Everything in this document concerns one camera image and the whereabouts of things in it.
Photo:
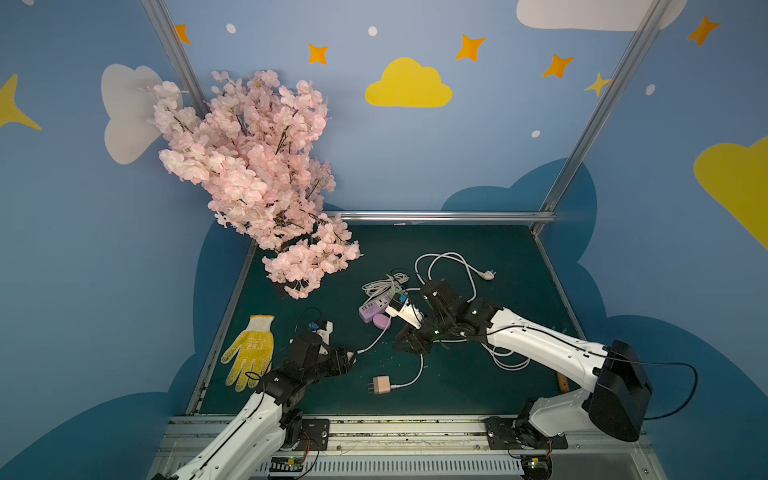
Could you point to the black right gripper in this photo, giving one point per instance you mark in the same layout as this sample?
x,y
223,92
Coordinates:
x,y
424,324

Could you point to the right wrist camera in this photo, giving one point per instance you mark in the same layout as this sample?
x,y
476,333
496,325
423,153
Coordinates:
x,y
406,311

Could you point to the right aluminium frame post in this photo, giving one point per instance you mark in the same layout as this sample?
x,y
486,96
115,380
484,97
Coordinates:
x,y
642,40

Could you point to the left aluminium frame post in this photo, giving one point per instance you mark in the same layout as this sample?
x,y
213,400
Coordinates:
x,y
164,27

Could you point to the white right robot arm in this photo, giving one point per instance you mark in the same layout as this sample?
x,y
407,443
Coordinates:
x,y
613,389

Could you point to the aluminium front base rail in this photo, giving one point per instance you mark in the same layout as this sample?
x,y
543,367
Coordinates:
x,y
450,447

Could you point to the green charger plug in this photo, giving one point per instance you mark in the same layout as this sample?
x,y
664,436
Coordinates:
x,y
398,295

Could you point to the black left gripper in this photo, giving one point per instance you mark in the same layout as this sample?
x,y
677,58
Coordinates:
x,y
335,360

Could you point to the pink charger adapter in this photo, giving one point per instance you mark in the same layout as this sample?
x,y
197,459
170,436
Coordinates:
x,y
381,385

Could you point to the purple power strip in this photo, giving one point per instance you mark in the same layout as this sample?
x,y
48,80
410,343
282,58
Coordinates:
x,y
373,307

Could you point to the yellow work glove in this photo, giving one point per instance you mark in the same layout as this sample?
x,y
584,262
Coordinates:
x,y
250,354

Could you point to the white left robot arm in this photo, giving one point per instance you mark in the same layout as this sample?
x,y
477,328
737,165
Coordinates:
x,y
271,415

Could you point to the aluminium frame post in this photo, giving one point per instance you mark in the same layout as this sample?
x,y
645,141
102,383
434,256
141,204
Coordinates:
x,y
164,27
642,40

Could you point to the purple earbud case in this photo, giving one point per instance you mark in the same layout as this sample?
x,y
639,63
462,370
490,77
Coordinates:
x,y
382,321

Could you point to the orange handled garden fork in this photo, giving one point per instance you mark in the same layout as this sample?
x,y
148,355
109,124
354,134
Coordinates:
x,y
563,383

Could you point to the aluminium back frame rail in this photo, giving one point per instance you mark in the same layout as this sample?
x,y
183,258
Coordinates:
x,y
444,217

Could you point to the pink artificial blossom tree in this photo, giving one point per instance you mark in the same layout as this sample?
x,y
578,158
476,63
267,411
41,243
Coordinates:
x,y
252,153

